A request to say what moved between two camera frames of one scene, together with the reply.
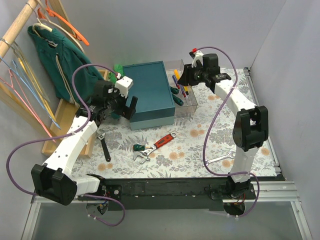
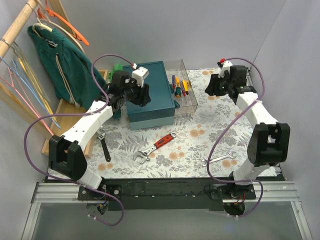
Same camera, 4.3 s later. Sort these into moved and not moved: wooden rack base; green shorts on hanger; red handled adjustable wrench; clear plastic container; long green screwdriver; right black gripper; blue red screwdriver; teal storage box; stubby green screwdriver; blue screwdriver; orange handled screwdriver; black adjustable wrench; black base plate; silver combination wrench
Moved: stubby green screwdriver; right black gripper; blue screwdriver; orange handled screwdriver; long green screwdriver
Not moved: silver combination wrench; red handled adjustable wrench; teal storage box; wooden rack base; clear plastic container; black adjustable wrench; black base plate; blue red screwdriver; green shorts on hanger
